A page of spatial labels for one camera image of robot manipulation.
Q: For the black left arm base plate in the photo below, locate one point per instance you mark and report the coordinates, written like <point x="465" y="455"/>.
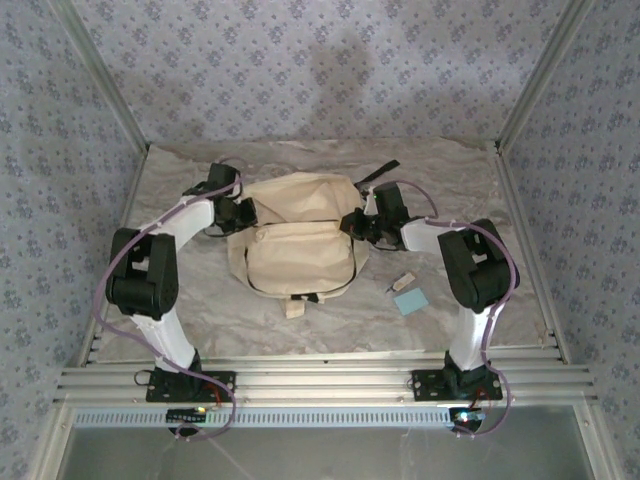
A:
<point x="220" y="387"/>

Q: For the aluminium side rail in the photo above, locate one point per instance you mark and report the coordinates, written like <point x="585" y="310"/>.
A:
<point x="511" y="190"/>
<point x="131" y="190"/>

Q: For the wide aluminium base rail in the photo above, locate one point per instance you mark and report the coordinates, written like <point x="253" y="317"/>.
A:
<point x="320" y="380"/>

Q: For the aluminium frame post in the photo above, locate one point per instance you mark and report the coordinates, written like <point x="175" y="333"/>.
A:
<point x="541" y="75"/>
<point x="106" y="75"/>

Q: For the light blue sticky note pad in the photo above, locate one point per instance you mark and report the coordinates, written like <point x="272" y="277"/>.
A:
<point x="411" y="301"/>

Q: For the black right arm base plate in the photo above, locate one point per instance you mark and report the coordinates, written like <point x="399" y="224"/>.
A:
<point x="430" y="387"/>

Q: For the grey metal panel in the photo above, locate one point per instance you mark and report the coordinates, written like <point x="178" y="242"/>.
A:
<point x="320" y="460"/>

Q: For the small circuit board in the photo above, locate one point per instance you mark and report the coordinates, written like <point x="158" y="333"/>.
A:
<point x="187" y="415"/>
<point x="467" y="417"/>

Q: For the small beige eraser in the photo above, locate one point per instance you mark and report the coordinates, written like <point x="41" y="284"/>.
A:
<point x="402" y="282"/>

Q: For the aluminium frame leg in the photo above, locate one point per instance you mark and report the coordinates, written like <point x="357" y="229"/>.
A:
<point x="597" y="445"/>
<point x="52" y="445"/>

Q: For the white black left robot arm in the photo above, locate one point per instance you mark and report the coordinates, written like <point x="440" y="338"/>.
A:
<point x="160" y="330"/>

